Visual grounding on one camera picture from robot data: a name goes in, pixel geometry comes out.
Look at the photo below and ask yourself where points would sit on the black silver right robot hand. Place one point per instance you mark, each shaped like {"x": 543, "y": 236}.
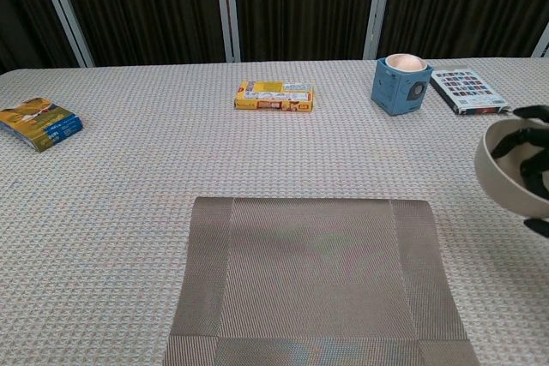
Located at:
{"x": 536, "y": 173}

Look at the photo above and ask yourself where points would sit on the beige bowl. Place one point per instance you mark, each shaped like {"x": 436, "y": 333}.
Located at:
{"x": 493, "y": 181}

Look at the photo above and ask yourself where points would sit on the brown woven placemat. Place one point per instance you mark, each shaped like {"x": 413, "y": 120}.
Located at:
{"x": 317, "y": 280}

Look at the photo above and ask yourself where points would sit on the white box with picture grid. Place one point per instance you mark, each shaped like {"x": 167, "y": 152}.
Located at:
{"x": 467, "y": 87}

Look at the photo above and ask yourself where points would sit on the blue carton sleeve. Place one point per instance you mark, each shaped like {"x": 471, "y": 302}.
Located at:
{"x": 392, "y": 91}

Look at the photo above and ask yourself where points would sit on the pink cup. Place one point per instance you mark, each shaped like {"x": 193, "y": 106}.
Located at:
{"x": 405, "y": 62}

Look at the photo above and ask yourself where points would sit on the dark curtain panel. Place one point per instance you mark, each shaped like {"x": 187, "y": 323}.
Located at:
{"x": 463, "y": 1}
{"x": 21, "y": 6}
{"x": 300, "y": 6}
{"x": 150, "y": 6}

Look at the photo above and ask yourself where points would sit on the yellow snack box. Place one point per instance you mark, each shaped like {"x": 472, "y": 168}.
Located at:
{"x": 274, "y": 98}

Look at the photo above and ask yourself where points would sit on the beige woven tablecloth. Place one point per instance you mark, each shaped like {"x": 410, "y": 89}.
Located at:
{"x": 128, "y": 211}

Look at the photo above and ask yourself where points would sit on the orange and blue packet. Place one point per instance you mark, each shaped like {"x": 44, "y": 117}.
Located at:
{"x": 38, "y": 124}

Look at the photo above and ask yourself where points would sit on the grey partition post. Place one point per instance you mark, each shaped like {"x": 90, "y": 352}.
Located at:
{"x": 64, "y": 10}
{"x": 544, "y": 42}
{"x": 227, "y": 10}
{"x": 379, "y": 1}

